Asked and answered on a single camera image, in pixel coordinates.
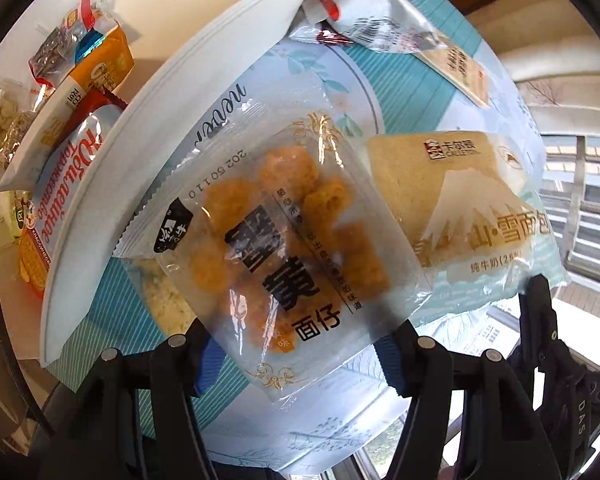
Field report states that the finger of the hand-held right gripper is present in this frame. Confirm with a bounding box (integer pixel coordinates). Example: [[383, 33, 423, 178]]
[[517, 274, 566, 361]]

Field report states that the blue and red cookie package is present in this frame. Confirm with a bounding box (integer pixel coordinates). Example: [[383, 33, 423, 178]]
[[17, 90, 128, 296]]

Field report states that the clear nut cluster packet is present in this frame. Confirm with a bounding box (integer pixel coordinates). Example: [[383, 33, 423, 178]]
[[28, 0, 123, 88]]

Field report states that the orange puff snack packet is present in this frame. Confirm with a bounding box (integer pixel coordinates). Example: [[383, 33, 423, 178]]
[[119, 71, 433, 406]]

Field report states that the pale blue bread packet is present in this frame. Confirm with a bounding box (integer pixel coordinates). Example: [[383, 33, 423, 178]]
[[365, 130, 581, 321]]

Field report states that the cream rice crisp packet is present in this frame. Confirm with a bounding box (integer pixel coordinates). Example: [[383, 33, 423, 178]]
[[125, 257, 201, 336]]

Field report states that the white plastic bin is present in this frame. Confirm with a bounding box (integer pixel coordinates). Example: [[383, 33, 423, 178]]
[[0, 0, 326, 366]]

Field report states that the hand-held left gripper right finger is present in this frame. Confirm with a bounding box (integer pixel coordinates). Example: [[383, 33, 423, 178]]
[[375, 320, 551, 480]]

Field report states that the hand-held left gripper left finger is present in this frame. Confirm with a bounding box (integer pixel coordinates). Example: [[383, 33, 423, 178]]
[[45, 317, 226, 480]]

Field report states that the beige long snack packet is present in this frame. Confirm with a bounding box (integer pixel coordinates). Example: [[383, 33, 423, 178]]
[[415, 40, 491, 108]]

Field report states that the green candy packet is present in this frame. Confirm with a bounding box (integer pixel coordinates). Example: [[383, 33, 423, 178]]
[[10, 195, 37, 241]]

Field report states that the teal and white tablecloth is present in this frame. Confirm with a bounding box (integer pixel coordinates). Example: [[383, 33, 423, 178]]
[[45, 0, 576, 476]]

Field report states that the red and white snack bag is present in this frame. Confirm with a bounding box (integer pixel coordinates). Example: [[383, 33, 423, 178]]
[[300, 0, 448, 53]]

